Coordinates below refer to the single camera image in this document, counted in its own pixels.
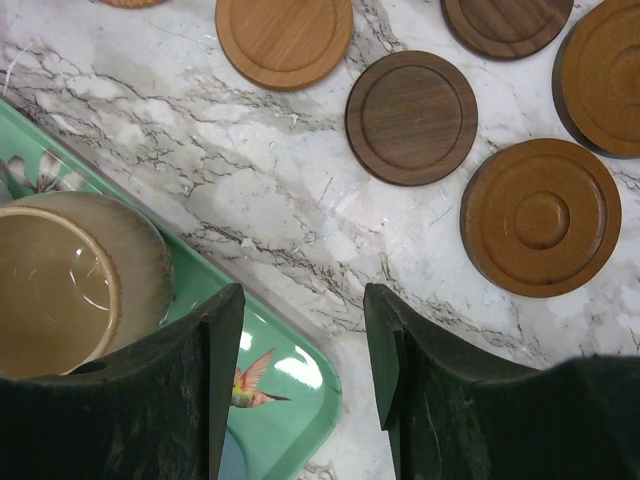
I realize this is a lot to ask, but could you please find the orange wooden coaster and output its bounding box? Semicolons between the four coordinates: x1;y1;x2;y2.
215;0;354;91

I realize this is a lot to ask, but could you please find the woven coaster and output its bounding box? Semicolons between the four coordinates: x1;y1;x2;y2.
100;0;164;9

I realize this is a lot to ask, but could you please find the dark walnut wooden coaster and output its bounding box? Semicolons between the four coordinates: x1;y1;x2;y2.
440;0;574;61

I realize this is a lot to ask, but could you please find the blue ceramic mug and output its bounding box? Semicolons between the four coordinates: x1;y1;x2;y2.
218;430;248;480

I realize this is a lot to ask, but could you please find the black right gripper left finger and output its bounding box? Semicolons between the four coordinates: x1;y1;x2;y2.
1;283;245;479

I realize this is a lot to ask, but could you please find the green floral tray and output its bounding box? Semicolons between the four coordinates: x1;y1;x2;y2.
1;103;342;479

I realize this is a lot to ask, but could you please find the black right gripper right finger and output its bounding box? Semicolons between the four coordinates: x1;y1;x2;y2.
364;284;639;479

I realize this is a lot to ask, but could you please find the tan ceramic mug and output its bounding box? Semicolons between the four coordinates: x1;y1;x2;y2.
1;192;174;380

